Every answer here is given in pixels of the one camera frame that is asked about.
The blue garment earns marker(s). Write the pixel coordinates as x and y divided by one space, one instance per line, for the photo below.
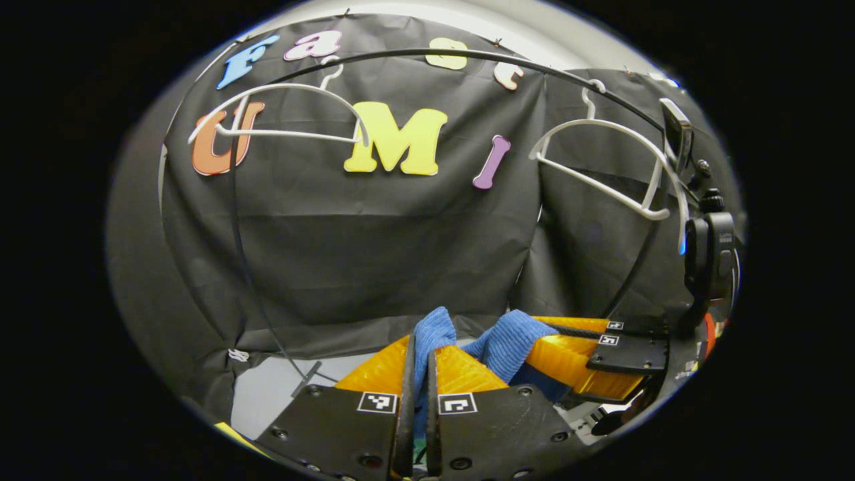
511 341

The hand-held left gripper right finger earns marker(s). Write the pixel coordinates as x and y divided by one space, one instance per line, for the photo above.
433 414

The black clothes rack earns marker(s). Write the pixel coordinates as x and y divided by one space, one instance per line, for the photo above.
306 379

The white plastic hanger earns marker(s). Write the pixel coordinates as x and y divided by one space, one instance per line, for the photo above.
594 121
294 85

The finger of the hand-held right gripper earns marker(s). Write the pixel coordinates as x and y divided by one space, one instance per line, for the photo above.
631 354
641 326

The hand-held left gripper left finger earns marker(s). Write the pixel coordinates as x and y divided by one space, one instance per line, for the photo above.
405 414

